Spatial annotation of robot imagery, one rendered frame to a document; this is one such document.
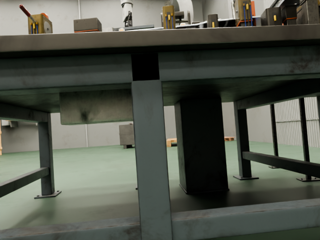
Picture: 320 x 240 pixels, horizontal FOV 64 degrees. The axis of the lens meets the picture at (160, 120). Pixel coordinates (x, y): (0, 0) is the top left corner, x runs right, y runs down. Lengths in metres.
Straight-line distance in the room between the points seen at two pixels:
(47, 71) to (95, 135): 9.44
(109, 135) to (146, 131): 9.40
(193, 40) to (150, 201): 0.41
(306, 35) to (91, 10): 10.62
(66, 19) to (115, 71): 10.57
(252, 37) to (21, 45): 0.55
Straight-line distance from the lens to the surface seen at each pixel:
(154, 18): 10.95
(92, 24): 1.38
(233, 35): 0.69
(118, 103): 0.91
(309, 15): 1.22
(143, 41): 0.64
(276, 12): 1.37
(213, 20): 1.33
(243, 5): 1.33
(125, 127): 7.21
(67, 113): 0.94
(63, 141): 10.38
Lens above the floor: 0.46
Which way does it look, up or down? 2 degrees up
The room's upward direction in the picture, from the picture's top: 4 degrees counter-clockwise
